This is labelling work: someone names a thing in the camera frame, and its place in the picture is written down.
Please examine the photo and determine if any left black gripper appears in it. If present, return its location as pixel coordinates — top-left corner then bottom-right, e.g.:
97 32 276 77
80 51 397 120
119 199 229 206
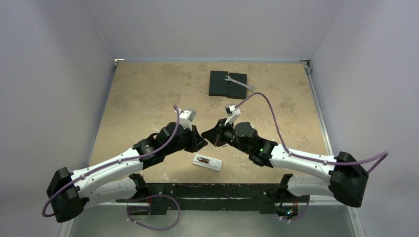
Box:
165 123 207 156

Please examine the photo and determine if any white remote control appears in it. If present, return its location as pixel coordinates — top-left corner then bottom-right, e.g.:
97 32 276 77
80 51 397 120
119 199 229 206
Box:
192 154 223 171

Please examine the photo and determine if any blue black battery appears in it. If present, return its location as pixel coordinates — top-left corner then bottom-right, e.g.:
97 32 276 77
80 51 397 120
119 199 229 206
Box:
197 158 210 164

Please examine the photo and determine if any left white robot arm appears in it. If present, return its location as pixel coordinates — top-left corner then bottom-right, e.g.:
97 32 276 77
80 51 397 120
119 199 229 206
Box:
42 122 208 223

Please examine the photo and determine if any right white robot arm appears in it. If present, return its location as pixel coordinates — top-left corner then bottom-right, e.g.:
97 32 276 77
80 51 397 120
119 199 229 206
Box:
201 119 369 207

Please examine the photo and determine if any left black foam block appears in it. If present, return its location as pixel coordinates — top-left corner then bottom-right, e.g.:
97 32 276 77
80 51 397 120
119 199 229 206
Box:
209 71 229 97

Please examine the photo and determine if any black foam block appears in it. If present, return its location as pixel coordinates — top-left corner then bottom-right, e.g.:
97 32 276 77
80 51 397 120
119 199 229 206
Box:
209 71 229 97
227 72 247 99

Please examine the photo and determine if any right black foam block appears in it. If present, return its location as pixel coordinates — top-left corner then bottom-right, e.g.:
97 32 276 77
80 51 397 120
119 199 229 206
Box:
227 72 247 99

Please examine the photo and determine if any silver wrench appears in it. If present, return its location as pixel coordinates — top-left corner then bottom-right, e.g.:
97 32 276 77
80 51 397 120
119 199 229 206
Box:
224 76 254 91

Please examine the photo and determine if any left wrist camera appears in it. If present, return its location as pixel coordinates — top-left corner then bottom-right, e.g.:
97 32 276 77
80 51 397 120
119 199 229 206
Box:
178 109 196 131

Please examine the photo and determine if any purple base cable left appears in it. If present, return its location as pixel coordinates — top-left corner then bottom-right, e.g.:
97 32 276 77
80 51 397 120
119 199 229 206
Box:
126 193 182 232

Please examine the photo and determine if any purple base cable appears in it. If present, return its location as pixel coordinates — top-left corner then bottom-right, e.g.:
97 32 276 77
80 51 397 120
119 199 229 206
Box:
126 193 182 232
278 194 311 223

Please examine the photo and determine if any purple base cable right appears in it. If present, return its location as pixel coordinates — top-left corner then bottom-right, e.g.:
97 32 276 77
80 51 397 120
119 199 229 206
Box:
278 194 311 223

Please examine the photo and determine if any aluminium frame rail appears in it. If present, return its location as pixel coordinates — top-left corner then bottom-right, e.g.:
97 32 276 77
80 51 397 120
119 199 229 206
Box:
299 60 366 237

